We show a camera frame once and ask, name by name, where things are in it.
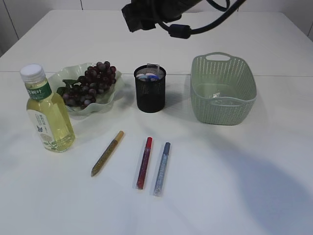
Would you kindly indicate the pink scissors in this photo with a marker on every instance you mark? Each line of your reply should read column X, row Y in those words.
column 145, row 77

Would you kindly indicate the green wavy plastic plate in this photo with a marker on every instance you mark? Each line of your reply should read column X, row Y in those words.
column 102, row 101

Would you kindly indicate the clear plastic ruler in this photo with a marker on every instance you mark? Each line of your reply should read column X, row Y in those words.
column 152, row 68

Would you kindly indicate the yellow tea bottle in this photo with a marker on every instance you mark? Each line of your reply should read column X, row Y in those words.
column 46, row 110

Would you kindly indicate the black mesh pen cup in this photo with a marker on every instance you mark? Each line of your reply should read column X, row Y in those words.
column 150, row 96

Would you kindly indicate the blue scissors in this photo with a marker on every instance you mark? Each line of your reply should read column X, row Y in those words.
column 151, row 77

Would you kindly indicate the red glitter pen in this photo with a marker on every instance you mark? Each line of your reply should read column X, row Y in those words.
column 144, row 164

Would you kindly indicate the green woven plastic basket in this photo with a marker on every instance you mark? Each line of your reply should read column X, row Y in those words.
column 233, row 78

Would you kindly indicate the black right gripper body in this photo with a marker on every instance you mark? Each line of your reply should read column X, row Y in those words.
column 145, row 14

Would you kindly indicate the silver glitter pen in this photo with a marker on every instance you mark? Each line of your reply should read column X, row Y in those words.
column 162, row 170

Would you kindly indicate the gold glitter pen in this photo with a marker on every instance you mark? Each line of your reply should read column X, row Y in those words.
column 106, row 154

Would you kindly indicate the purple artificial grape bunch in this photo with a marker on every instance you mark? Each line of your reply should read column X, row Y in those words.
column 84, row 89

